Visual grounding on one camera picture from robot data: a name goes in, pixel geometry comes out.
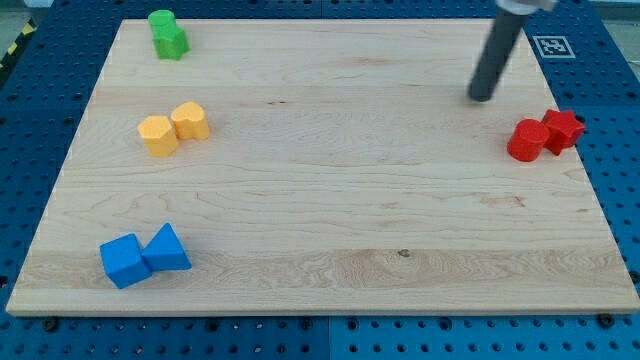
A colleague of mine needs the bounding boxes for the light wooden board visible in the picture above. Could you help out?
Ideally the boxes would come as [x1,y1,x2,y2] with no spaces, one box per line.
[7,19,639,317]

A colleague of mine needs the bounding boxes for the yellow heart block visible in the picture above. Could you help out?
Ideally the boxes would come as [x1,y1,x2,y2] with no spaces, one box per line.
[171,102,210,140]

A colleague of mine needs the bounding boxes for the yellow hexagon block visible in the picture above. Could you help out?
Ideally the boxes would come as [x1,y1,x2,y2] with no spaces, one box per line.
[137,115,179,157]

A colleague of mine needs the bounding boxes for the blue triangle block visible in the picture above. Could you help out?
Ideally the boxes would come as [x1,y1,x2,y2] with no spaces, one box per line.
[141,223,192,272]

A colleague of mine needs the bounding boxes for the green star block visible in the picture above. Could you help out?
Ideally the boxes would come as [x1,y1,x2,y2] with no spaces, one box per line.
[152,26,190,60]

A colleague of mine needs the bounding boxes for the red cylinder block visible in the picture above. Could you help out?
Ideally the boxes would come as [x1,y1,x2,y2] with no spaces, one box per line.
[507,119,549,162]

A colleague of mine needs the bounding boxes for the blue cube block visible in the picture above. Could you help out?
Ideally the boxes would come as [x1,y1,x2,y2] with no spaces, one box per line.
[99,233,152,289]

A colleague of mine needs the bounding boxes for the green cylinder block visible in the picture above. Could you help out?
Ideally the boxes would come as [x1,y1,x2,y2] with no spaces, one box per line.
[147,9,176,36]

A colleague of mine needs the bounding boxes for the red star block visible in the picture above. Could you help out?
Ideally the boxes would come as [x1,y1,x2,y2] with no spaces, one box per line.
[542,109,586,156]

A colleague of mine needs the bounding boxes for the white fiducial marker tag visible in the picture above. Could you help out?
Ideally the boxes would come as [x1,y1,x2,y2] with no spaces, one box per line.
[533,35,575,59]

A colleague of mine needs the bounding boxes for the yellow black hazard tape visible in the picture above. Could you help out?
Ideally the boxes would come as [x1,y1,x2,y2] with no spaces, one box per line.
[1,18,37,73]

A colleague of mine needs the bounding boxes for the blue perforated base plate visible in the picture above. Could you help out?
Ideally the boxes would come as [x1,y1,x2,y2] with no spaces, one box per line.
[1,1,639,359]

